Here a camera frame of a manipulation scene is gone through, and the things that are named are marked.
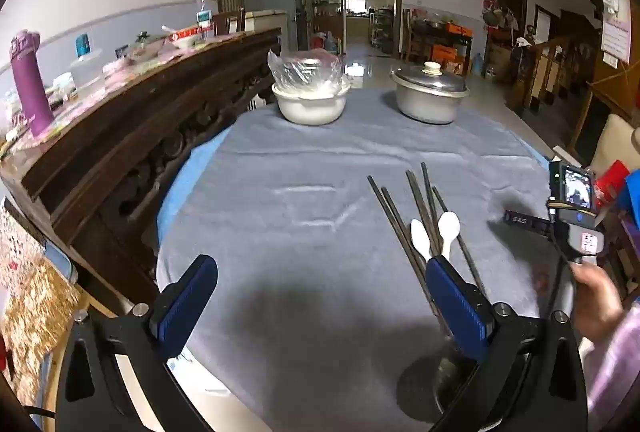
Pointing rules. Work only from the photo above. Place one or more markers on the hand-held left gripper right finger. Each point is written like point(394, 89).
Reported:
point(457, 307)

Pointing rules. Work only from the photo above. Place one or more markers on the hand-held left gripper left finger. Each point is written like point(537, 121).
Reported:
point(190, 302)

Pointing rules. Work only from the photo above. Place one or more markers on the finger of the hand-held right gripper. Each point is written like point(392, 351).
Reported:
point(527, 222)

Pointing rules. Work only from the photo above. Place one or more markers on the dark metal chopstick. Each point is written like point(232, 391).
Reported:
point(427, 192)
point(417, 197)
point(395, 212)
point(395, 232)
point(470, 262)

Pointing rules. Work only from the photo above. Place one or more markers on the metal cup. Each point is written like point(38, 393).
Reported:
point(450, 377)

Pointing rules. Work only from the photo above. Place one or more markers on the white plastic spoon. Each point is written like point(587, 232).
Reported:
point(448, 227)
point(419, 234)

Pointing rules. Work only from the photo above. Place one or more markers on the person's right forearm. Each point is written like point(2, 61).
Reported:
point(615, 372)

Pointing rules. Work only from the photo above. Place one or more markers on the person's right hand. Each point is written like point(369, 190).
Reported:
point(597, 302)

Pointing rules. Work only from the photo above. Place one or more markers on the red plastic item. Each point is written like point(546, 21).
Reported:
point(612, 184)

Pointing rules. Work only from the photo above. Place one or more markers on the bright blue plastic item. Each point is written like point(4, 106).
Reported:
point(634, 192)

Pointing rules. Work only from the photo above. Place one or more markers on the beige chair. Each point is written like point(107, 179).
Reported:
point(617, 142)

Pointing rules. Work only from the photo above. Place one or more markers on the light blue table cover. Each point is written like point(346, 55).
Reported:
point(197, 162)

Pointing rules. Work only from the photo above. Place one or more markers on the aluminium pot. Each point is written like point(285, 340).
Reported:
point(430, 105)

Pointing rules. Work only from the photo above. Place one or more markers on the gold patterned cloth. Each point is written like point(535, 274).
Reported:
point(35, 312)

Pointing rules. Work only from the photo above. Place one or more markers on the grey tablecloth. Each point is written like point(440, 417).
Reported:
point(300, 192)

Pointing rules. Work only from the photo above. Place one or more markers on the wooden stair railing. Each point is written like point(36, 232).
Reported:
point(555, 62)

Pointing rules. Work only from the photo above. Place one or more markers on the dark carved wooden sideboard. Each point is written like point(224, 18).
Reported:
point(125, 152)

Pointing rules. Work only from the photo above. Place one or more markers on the blue water jug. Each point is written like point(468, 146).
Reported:
point(477, 64)

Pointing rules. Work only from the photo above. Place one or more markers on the aluminium pot lid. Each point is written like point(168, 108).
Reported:
point(430, 80)

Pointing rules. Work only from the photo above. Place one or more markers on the white plastic basin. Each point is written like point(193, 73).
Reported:
point(310, 105)

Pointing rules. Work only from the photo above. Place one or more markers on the clear plastic container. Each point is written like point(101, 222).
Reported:
point(89, 75)

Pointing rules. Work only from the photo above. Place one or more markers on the clear plastic bag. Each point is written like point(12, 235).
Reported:
point(305, 65)

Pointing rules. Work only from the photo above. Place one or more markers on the purple bottle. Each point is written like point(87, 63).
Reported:
point(32, 87)

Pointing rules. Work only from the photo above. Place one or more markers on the clear bottle with red cap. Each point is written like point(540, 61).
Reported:
point(204, 15)

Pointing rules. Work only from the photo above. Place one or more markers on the wall calendar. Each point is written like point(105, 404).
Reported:
point(616, 22)

